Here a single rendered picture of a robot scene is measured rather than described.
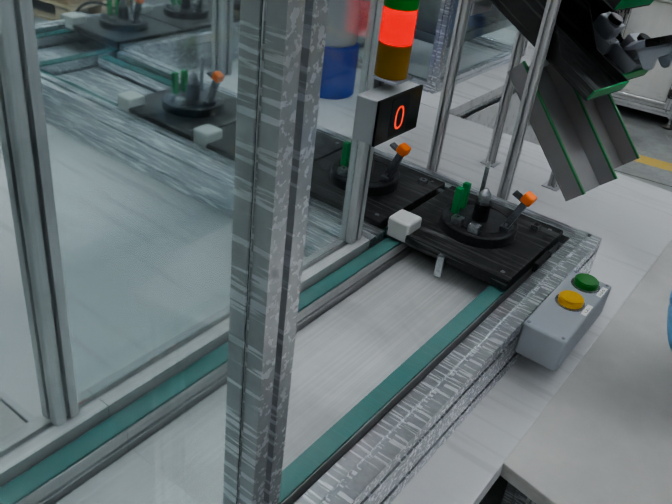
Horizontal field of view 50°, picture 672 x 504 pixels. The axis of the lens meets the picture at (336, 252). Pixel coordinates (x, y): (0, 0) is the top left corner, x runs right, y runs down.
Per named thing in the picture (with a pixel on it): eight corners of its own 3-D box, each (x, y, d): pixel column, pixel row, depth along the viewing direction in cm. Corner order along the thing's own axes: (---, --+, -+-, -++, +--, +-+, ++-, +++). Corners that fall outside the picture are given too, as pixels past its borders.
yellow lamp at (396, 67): (413, 76, 107) (418, 44, 105) (395, 83, 104) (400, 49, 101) (385, 67, 110) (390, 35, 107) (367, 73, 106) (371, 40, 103)
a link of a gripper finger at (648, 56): (620, 74, 141) (670, 67, 136) (619, 43, 140) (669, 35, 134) (625, 73, 144) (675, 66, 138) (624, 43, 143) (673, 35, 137)
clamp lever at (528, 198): (513, 226, 126) (538, 197, 121) (508, 230, 125) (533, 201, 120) (498, 213, 127) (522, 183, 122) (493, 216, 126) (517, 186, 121)
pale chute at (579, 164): (599, 186, 147) (618, 178, 144) (565, 202, 139) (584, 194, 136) (543, 62, 149) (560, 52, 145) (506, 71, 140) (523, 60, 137)
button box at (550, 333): (601, 313, 124) (612, 284, 120) (555, 373, 109) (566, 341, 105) (563, 296, 127) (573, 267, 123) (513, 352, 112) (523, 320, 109)
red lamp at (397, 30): (418, 43, 105) (424, 9, 102) (400, 49, 101) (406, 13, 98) (390, 34, 107) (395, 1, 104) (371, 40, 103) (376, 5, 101)
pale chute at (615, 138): (622, 165, 158) (640, 157, 155) (592, 179, 150) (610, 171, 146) (569, 50, 159) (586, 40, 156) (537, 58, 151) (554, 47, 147)
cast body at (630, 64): (638, 74, 147) (662, 47, 142) (627, 76, 144) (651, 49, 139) (612, 46, 150) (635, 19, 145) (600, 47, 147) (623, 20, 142)
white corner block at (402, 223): (419, 236, 129) (423, 216, 127) (406, 245, 126) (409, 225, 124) (397, 226, 131) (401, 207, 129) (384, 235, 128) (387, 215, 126)
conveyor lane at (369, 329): (547, 278, 139) (561, 234, 134) (251, 577, 79) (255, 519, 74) (423, 223, 152) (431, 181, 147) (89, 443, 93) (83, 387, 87)
